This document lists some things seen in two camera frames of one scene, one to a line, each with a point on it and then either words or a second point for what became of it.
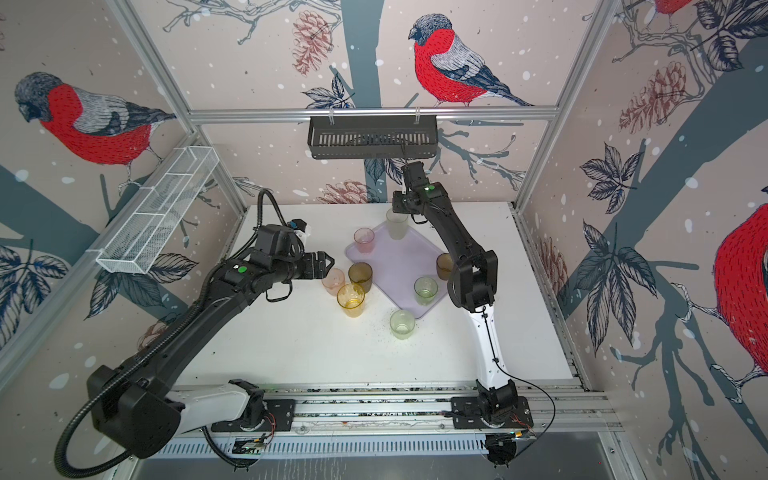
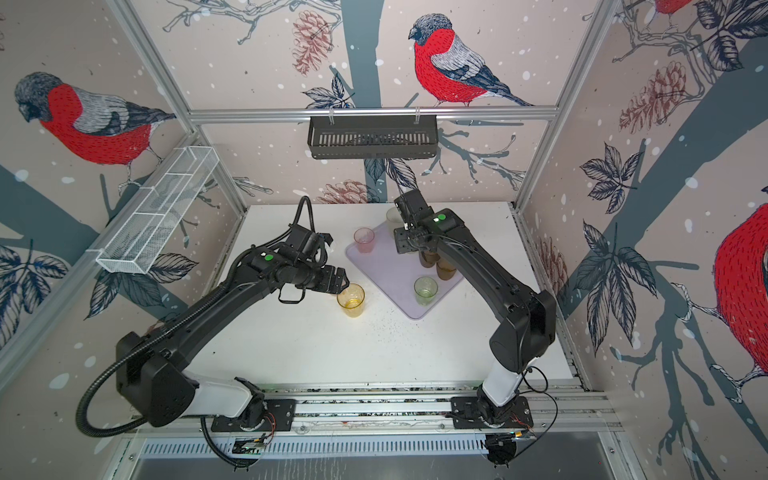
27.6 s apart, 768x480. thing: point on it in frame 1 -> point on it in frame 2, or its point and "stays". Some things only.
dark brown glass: [361, 273] -> [428, 258]
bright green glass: [425, 290] stays
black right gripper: [399, 201] -> [401, 240]
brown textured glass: [444, 266] stays
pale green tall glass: [397, 223] stays
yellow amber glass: [350, 297] stays
